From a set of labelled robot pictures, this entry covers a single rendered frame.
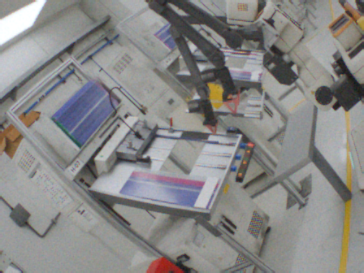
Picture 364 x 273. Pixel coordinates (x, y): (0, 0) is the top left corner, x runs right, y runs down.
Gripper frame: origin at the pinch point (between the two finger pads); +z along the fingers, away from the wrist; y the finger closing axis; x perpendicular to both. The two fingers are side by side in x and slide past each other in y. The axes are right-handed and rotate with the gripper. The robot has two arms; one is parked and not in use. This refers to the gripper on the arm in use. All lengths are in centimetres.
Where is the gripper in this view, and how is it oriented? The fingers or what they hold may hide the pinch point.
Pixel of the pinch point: (214, 132)
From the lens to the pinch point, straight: 226.5
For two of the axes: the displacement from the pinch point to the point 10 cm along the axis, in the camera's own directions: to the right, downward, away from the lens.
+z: 2.7, 8.4, 4.7
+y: -3.2, 5.4, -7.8
